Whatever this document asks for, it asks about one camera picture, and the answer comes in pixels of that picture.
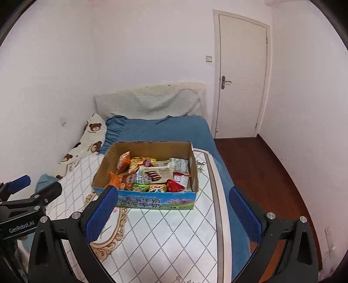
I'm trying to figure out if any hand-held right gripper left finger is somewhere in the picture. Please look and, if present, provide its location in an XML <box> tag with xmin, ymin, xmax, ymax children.
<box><xmin>27</xmin><ymin>185</ymin><xmax>119</xmax><ymax>283</ymax></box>

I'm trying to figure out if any bear print pillow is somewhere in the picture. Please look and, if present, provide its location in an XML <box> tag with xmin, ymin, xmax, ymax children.
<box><xmin>58</xmin><ymin>113</ymin><xmax>107</xmax><ymax>175</ymax></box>

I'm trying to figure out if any white grey snack packet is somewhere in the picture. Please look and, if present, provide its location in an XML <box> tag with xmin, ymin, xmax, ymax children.
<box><xmin>170</xmin><ymin>158</ymin><xmax>189</xmax><ymax>175</ymax></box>

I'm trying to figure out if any blue printed cardboard box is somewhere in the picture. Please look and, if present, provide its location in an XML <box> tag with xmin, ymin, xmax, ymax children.
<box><xmin>92</xmin><ymin>141</ymin><xmax>200</xmax><ymax>211</ymax></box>

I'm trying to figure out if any white chocolate wafer box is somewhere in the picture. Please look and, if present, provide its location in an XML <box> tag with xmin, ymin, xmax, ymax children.
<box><xmin>142</xmin><ymin>165</ymin><xmax>174</xmax><ymax>184</ymax></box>

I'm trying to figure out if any brown red snack packet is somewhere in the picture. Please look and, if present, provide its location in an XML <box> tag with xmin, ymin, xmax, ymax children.
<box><xmin>121</xmin><ymin>174</ymin><xmax>136</xmax><ymax>191</ymax></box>

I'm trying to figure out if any white quilted mat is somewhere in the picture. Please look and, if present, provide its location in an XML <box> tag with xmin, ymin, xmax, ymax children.
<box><xmin>16</xmin><ymin>148</ymin><xmax>231</xmax><ymax>283</ymax></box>

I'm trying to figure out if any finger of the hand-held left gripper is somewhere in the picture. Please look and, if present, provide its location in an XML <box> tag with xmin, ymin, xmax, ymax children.
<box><xmin>0</xmin><ymin>175</ymin><xmax>31</xmax><ymax>202</ymax></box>
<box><xmin>8</xmin><ymin>182</ymin><xmax>62</xmax><ymax>212</ymax></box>

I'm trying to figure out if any blue bedsheet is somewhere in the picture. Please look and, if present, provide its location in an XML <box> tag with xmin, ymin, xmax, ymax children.
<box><xmin>35</xmin><ymin>115</ymin><xmax>252</xmax><ymax>275</ymax></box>

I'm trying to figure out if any red white snack packet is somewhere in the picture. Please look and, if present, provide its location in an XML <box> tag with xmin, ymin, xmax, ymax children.
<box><xmin>173</xmin><ymin>173</ymin><xmax>191</xmax><ymax>188</ymax></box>

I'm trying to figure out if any white door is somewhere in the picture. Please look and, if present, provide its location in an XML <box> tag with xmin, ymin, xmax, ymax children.
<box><xmin>213</xmin><ymin>9</ymin><xmax>272</xmax><ymax>139</ymax></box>

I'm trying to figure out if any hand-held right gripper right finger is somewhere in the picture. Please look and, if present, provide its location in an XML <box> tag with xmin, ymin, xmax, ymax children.
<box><xmin>229</xmin><ymin>185</ymin><xmax>320</xmax><ymax>283</ymax></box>

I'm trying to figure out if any grey padded headboard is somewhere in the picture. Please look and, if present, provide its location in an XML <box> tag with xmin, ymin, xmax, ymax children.
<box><xmin>95</xmin><ymin>82</ymin><xmax>207</xmax><ymax>120</ymax></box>

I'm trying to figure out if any yellow snack packet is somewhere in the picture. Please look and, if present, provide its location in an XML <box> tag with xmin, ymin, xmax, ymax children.
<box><xmin>130</xmin><ymin>156</ymin><xmax>156</xmax><ymax>173</ymax></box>

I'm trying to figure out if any orange snack packet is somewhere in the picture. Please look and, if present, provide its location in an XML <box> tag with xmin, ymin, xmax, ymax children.
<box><xmin>109</xmin><ymin>171</ymin><xmax>124</xmax><ymax>189</ymax></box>
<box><xmin>116</xmin><ymin>152</ymin><xmax>132</xmax><ymax>175</ymax></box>

